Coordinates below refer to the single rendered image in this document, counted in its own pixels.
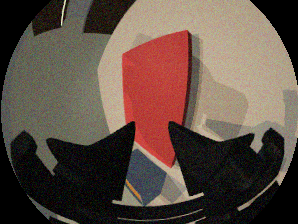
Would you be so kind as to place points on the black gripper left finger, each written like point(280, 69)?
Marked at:
point(107, 160)

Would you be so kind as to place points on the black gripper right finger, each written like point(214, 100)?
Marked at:
point(201, 158)

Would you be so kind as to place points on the red lid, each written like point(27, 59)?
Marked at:
point(156, 79)

